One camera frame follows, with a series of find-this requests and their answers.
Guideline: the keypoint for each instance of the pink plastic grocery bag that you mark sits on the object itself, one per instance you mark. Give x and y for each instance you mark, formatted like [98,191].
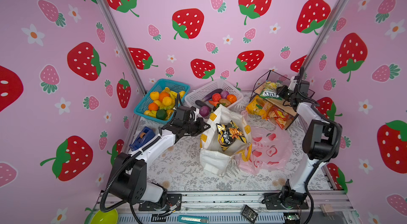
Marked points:
[271,147]

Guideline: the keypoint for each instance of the red tomato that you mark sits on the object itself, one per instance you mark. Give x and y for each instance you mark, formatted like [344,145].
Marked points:
[216,97]

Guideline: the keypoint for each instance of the black yellow snack bag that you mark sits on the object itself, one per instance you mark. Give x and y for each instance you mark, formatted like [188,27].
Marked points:
[229,134]

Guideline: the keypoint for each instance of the white plastic basket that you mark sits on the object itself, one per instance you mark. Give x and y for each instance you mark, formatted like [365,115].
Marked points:
[201,92]

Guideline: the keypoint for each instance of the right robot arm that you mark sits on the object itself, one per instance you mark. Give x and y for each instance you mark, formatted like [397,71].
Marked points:
[320,144]

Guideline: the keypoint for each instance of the blue tape dispenser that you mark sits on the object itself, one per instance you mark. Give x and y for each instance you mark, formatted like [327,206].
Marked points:
[146,135]

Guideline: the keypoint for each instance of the brown potato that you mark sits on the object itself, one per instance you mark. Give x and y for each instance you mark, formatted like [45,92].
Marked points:
[224,102]

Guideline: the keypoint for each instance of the small tangerine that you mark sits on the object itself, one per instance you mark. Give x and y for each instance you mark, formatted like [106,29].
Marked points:
[153,107]

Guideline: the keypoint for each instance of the orange pumpkin toy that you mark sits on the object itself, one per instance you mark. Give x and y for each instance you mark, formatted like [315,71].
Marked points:
[231,98]

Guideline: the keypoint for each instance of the orange fruit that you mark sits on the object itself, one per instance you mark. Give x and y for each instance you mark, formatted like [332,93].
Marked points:
[163,95]

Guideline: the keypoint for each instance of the black wire mesh shelf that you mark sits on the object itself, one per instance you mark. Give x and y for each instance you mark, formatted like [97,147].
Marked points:
[270,99]

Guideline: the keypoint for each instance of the red chips bag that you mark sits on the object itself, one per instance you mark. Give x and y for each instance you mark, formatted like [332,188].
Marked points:
[280,117]

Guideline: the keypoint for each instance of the black electronic module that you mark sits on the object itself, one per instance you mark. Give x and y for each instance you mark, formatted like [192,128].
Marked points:
[249,214]

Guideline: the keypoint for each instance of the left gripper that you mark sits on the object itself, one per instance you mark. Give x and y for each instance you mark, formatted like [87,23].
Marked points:
[200,122]

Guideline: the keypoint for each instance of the white canvas tote bag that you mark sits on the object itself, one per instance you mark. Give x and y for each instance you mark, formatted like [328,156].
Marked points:
[212,158]

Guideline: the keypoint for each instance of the green Fox's candy bag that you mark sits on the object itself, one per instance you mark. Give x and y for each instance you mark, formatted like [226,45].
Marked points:
[270,91]

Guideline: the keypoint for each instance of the small purple onion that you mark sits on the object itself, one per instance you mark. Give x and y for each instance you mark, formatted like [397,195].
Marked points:
[224,94]

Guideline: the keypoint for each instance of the yellow banana bunch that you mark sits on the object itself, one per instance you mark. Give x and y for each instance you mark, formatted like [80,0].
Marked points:
[173,96]

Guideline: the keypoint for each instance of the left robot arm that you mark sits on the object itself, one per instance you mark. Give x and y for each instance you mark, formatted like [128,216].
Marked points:
[128,179]

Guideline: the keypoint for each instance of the teal plastic basket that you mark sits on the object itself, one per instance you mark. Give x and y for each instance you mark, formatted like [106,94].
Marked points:
[160,102]

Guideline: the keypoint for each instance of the orange carrot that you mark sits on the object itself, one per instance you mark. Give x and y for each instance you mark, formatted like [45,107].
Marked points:
[215,104]

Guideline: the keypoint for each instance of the green plastic bowl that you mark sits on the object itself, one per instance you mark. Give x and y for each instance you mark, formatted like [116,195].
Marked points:
[110,217]

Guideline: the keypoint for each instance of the green lime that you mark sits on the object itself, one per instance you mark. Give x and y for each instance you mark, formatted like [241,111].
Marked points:
[161,114]

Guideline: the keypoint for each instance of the long purple eggplant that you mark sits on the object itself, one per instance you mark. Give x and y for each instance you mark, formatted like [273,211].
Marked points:
[209,95]

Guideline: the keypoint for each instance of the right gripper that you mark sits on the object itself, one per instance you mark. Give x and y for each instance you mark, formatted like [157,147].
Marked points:
[282,92]

